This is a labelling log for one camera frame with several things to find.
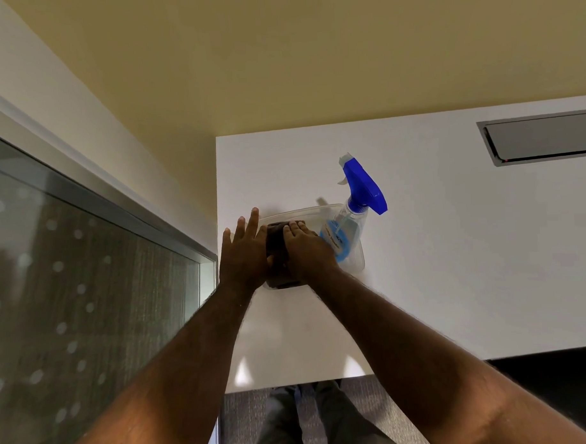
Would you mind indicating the person's left hand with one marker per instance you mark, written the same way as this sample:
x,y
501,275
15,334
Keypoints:
x,y
244,259

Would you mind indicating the person's right hand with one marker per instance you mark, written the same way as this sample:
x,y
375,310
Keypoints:
x,y
308,255

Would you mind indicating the grey microfibre cloth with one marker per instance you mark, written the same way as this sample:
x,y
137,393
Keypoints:
x,y
274,244

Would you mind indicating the blue spray bottle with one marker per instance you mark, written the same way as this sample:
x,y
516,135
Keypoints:
x,y
363,183

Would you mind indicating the person's right forearm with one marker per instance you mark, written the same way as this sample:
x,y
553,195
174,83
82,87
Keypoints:
x,y
422,358

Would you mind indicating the person's left forearm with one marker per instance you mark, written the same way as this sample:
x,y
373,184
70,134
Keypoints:
x,y
173,377

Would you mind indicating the clear plastic tray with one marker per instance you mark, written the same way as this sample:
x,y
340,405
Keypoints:
x,y
317,216

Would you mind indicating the dotted glass partition panel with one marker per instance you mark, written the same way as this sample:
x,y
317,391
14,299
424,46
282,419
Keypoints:
x,y
85,308

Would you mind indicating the dark grey trousers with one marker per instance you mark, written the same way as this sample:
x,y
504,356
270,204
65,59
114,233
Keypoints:
x,y
343,419

